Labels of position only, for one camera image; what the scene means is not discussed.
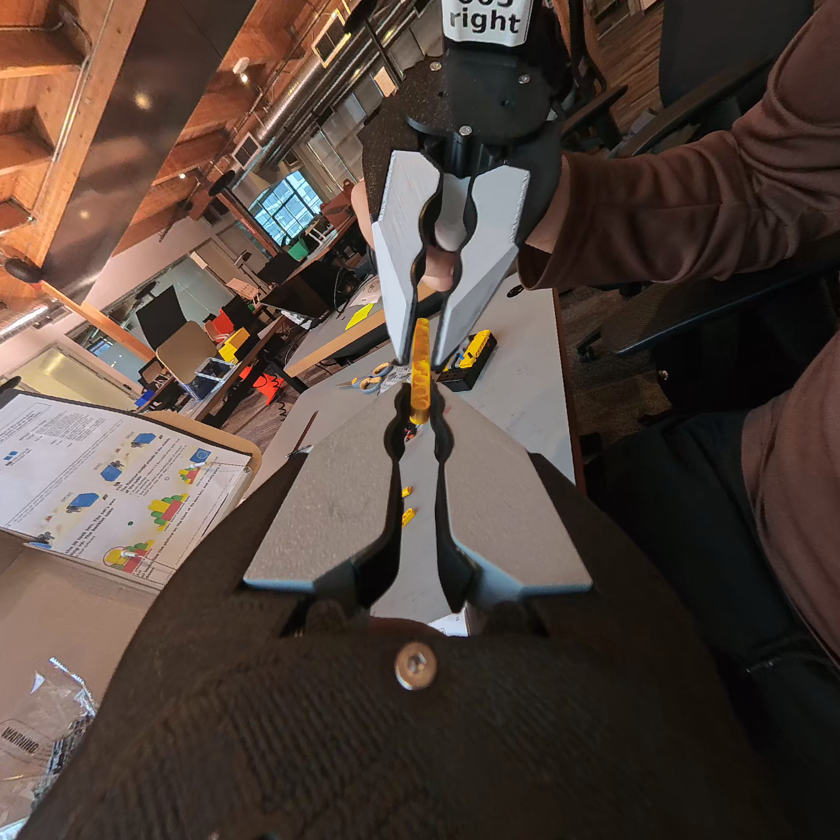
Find person's black pants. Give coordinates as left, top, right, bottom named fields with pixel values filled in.
left=584, top=407, right=840, bottom=840

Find black perforated block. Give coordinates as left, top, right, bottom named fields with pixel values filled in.
left=436, top=357, right=484, bottom=392

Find stack of large toy bricks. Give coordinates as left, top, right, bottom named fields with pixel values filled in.
left=203, top=308, right=250, bottom=365

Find yellow five-hole beam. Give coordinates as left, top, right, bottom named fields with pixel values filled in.
left=408, top=318, right=434, bottom=426

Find large clear printed bag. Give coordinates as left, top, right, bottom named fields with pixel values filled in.
left=0, top=656, right=99, bottom=834

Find wood-edged background table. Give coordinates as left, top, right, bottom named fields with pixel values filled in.
left=285, top=289, right=447, bottom=378

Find black office chair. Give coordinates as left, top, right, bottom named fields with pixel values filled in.
left=617, top=0, right=818, bottom=158
left=561, top=0, right=631, bottom=152

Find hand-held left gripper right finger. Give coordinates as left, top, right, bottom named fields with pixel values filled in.
left=430, top=386, right=595, bottom=614

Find person's right forearm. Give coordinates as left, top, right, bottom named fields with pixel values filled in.
left=518, top=0, right=840, bottom=293

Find person's right hand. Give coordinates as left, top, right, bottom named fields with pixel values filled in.
left=419, top=244, right=462, bottom=291

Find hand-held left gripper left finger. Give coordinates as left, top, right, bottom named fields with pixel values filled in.
left=243, top=384, right=414, bottom=611

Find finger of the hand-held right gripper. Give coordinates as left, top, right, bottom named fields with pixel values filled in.
left=433, top=164, right=532, bottom=370
left=371, top=149, right=445, bottom=366

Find person's brown shirt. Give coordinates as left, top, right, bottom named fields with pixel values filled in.
left=742, top=328, right=840, bottom=670

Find grey yellow handled scissors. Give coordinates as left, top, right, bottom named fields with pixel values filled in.
left=338, top=364, right=395, bottom=395

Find instruction sign on white stand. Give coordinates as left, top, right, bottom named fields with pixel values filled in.
left=0, top=390, right=263, bottom=592

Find yellow holed brick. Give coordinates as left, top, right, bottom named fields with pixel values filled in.
left=459, top=330, right=497, bottom=368

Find tan rounded board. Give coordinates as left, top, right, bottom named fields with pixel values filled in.
left=156, top=320, right=217, bottom=385

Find black background board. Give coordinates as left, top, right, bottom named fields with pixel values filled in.
left=134, top=285, right=193, bottom=349

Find blue cardboard kit box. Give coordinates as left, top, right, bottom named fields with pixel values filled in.
left=0, top=532, right=168, bottom=723

